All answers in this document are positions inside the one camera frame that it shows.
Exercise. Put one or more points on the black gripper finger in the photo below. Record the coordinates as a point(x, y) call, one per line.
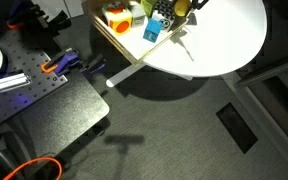
point(198, 4)

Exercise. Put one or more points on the yellow plastic lemon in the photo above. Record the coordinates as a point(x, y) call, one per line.
point(182, 7)

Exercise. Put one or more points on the black white plush cube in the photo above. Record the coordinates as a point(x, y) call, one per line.
point(163, 12)

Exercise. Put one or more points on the grey white plush cube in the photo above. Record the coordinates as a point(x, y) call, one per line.
point(138, 15)

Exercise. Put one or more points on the wooden crate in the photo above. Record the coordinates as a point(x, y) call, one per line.
point(131, 45)

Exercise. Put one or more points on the white round table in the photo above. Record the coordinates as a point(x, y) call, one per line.
point(222, 37)

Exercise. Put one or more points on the green plush block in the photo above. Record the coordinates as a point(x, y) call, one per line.
point(148, 6)

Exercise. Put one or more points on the white table foot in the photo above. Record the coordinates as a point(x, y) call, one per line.
point(131, 69)

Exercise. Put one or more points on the black floor vent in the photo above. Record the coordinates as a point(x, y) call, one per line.
point(237, 127)

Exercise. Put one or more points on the near orange blue clamp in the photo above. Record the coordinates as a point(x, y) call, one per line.
point(63, 62)

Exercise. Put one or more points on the orange blue clamp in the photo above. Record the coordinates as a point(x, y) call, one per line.
point(63, 62)
point(59, 22)

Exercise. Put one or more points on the black cart top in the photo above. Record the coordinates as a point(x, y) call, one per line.
point(47, 116)

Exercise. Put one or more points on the far orange blue clamp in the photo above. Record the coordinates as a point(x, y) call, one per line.
point(59, 22)

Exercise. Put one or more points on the black perforated breadboard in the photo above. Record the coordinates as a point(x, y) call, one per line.
point(22, 55)

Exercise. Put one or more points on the aluminium rail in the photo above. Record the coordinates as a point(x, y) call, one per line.
point(13, 82)

